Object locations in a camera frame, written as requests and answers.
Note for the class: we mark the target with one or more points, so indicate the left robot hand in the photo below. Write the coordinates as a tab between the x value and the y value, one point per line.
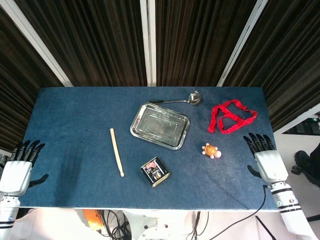
15	173

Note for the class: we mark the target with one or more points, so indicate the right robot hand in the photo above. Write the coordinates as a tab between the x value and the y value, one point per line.
271	166

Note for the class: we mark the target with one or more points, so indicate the orange and pink turtle toy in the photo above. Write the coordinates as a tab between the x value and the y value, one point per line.
211	150

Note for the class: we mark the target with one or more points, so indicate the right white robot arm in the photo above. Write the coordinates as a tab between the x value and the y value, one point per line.
291	210

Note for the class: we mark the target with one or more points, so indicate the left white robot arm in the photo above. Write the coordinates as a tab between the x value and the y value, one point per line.
6	212

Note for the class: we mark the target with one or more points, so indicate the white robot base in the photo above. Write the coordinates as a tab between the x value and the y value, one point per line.
152	225

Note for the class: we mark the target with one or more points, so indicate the black shoe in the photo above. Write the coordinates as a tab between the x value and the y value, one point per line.
303	162

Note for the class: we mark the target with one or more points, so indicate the red fabric ribbon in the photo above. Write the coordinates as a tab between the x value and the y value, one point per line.
226	126

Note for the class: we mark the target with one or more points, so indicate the blue table cloth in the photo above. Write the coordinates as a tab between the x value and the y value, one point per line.
75	125

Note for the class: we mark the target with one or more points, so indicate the orange device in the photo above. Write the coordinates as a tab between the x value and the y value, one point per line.
92	220

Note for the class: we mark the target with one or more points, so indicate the stainless steel ladle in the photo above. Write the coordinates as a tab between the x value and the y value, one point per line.
195	98

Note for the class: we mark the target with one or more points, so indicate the wooden drumstick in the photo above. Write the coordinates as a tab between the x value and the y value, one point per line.
116	152

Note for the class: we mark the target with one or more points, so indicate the black luncheon meat can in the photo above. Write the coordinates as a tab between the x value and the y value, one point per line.
155	172

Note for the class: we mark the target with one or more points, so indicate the stainless steel tray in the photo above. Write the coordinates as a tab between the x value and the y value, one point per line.
160	126

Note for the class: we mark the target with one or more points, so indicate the dark brown curtain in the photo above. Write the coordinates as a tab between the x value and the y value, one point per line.
100	42

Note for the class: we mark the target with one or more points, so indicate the white curtain frame post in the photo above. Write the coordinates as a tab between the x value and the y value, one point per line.
148	42
241	42
35	42

